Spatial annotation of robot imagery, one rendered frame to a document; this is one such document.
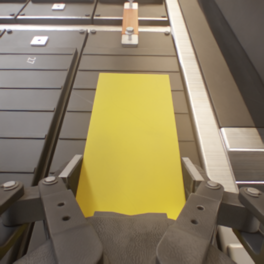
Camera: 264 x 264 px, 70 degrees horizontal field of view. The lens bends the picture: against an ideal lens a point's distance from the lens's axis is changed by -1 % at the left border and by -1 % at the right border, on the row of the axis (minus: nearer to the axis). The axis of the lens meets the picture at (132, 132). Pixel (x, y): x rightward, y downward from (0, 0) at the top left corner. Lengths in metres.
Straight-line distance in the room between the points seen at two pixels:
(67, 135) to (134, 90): 0.08
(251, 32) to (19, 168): 0.30
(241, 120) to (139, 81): 0.13
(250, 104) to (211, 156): 0.10
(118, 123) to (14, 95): 0.14
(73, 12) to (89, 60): 0.18
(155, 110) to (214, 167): 0.08
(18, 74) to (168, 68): 0.19
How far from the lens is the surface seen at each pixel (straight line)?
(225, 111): 0.25
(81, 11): 0.44
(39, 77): 0.27
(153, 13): 0.43
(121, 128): 0.15
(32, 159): 0.19
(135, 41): 0.32
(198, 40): 0.37
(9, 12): 0.49
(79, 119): 0.20
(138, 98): 0.17
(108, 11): 0.44
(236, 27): 0.34
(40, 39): 0.36
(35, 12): 0.47
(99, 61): 0.28
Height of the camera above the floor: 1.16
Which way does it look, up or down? 55 degrees down
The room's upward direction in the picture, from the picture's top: 1 degrees clockwise
